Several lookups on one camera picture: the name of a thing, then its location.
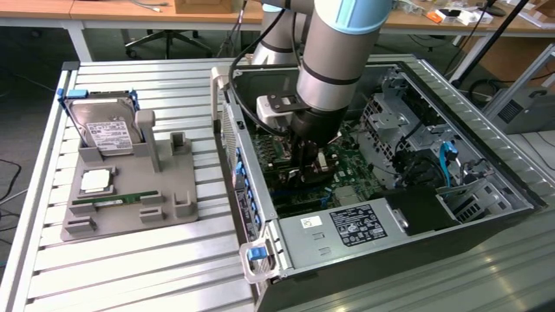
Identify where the grey flat wire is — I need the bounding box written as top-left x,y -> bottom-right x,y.
437,180 -> 491,199

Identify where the open black PC case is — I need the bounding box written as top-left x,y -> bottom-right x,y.
209,60 -> 548,312

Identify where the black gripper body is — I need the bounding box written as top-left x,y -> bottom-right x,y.
288,109 -> 348,147

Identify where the brown cardboard box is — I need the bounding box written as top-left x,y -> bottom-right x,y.
517,0 -> 555,30

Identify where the hard drive in blue caddy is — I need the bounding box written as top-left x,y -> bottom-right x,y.
56,88 -> 138,144

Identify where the green RAM stick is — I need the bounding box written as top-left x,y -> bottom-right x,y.
70,190 -> 160,207

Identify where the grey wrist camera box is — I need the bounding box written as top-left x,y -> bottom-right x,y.
254,94 -> 304,131

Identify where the grey parts rack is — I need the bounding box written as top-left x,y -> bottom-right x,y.
60,109 -> 200,243

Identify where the silver hard disk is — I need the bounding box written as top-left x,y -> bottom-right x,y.
68,97 -> 144,157

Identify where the black round stand base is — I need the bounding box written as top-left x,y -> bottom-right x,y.
475,2 -> 507,18

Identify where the blue disk wire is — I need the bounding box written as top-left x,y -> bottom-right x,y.
437,140 -> 459,189

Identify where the black plastic cable cover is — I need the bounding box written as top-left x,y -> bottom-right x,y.
371,185 -> 461,237

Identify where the green motherboard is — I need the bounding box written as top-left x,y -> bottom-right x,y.
250,113 -> 391,218

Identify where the grey metal disk bay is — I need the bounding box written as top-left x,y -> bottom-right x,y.
359,70 -> 456,157

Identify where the silver CPU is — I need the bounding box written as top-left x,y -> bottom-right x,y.
80,169 -> 113,192

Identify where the grey power supply unit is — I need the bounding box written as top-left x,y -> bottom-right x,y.
276,197 -> 420,272

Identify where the black office chair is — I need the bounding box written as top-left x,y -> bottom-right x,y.
124,29 -> 214,60

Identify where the black tripod pole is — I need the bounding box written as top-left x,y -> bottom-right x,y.
449,0 -> 532,88

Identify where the graphics card with metal bracket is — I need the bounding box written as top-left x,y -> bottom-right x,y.
264,161 -> 339,192

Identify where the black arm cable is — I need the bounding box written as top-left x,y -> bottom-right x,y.
230,0 -> 304,137

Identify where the white box with black top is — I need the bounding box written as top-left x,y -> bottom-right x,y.
435,8 -> 493,27

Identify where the white cable on desk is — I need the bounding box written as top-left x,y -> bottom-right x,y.
129,0 -> 169,13

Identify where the grey metal cabinet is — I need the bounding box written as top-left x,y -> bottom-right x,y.
483,44 -> 555,136

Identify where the wooden desk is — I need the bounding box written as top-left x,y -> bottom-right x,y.
380,0 -> 555,82
0,0 -> 264,62

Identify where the wooden box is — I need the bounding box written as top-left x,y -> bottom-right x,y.
174,0 -> 237,14

